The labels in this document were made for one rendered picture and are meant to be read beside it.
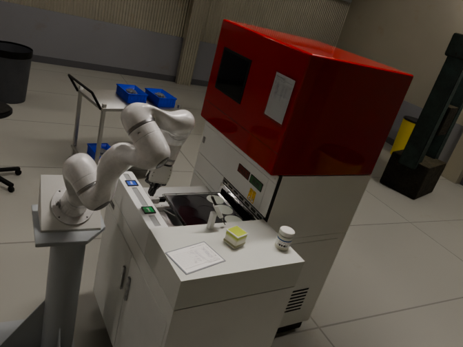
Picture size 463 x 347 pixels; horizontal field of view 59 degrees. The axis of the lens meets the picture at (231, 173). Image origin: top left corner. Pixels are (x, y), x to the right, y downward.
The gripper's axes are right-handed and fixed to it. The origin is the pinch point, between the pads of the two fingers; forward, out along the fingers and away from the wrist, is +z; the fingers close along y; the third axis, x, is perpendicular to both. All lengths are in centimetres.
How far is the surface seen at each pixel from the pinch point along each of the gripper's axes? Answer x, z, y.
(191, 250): 33.9, 8.1, -8.3
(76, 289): -9, 65, 12
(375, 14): -502, -260, -639
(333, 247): 18, 10, -125
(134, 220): -3.3, 18.5, 0.7
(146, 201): -8.1, 9.9, -4.3
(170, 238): 23.6, 9.5, -3.4
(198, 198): -17.8, 8.6, -39.9
